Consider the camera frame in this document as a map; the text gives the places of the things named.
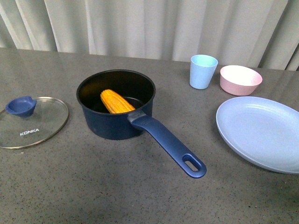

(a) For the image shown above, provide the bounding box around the white curtain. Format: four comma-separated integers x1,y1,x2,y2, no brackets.
0,0,299,70

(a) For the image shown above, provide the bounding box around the dark blue saucepan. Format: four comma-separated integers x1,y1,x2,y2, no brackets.
76,70,206,178

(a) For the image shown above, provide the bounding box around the yellow corn cob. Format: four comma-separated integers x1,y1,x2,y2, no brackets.
100,89,135,114

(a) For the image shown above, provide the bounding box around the light blue cup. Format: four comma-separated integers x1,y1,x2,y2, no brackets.
190,55,218,90

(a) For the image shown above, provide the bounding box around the pink bowl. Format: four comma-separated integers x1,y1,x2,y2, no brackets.
220,65,263,96

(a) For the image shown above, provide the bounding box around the glass pot lid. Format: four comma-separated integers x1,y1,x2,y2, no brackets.
0,96,69,149

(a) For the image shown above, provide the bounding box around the light blue plate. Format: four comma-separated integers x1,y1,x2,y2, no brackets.
216,97,299,174

